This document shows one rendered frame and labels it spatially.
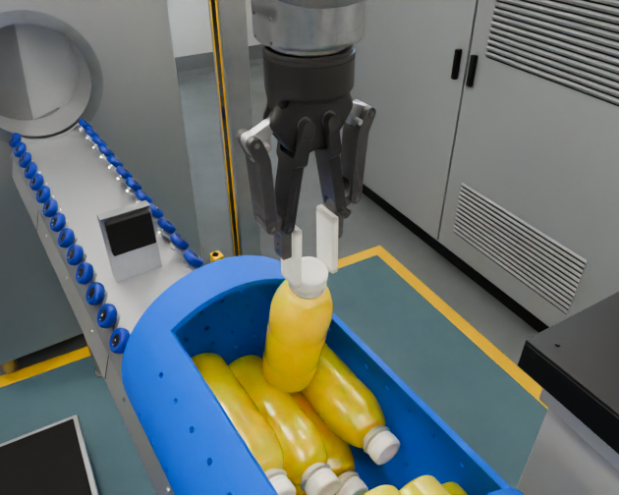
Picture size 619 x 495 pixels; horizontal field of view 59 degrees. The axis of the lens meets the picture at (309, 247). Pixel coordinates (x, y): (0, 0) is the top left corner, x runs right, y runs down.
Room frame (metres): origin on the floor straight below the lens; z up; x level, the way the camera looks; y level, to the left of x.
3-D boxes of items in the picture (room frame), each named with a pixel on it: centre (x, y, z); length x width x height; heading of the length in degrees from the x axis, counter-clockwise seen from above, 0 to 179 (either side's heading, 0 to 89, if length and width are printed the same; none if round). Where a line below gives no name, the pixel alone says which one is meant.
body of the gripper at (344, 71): (0.46, 0.00, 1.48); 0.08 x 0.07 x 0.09; 124
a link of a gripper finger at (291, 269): (0.44, 0.02, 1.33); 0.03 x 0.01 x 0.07; 34
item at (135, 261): (0.91, 0.36, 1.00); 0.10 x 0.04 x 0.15; 123
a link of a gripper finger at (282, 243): (0.43, 0.03, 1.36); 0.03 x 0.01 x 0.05; 124
